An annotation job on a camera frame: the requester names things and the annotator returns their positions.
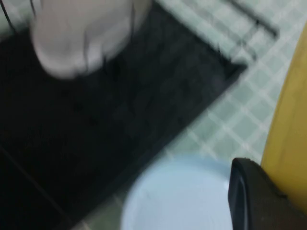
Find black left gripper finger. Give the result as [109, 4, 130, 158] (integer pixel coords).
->
[227, 157, 307, 230]

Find yellow plate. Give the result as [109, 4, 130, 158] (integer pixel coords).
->
[260, 23, 307, 214]

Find light blue plate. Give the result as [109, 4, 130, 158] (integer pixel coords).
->
[120, 153, 235, 230]

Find green grid tablecloth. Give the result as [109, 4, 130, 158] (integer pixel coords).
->
[0, 0, 307, 230]

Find white cup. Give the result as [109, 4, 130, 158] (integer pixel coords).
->
[30, 0, 154, 80]

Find black wire dish rack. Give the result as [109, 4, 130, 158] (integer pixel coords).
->
[223, 0, 281, 62]

